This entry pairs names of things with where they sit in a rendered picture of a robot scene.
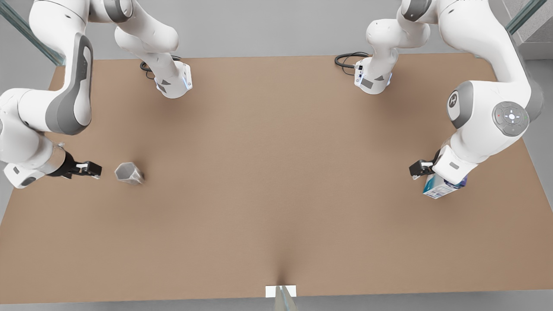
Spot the grey faceted cup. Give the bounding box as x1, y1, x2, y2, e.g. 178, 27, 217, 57
114, 162, 146, 186

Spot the blue and white carton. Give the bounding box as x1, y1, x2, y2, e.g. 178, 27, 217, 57
422, 173, 469, 200

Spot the white post foot plate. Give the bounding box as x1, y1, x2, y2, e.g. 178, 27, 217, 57
265, 285, 298, 299

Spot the silver frame post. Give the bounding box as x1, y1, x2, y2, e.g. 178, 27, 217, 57
505, 0, 548, 35
0, 1, 66, 67
273, 286, 299, 311

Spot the black cable loop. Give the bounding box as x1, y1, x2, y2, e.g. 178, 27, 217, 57
334, 51, 371, 76
139, 55, 182, 81

